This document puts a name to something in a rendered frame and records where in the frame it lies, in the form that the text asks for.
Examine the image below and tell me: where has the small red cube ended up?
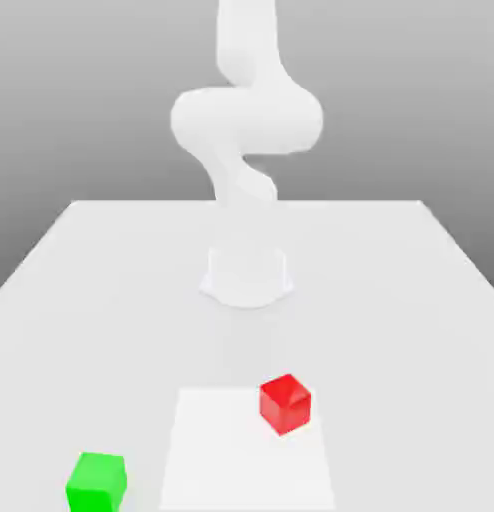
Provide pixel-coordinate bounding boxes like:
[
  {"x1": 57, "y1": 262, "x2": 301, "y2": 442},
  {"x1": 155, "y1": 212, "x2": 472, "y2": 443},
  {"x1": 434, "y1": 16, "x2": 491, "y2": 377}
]
[{"x1": 258, "y1": 373, "x2": 313, "y2": 437}]

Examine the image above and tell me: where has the small green cube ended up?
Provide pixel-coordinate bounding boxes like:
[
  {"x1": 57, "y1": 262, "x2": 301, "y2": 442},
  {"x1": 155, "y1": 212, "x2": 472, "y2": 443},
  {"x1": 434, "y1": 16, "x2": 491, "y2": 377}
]
[{"x1": 65, "y1": 451, "x2": 128, "y2": 512}]

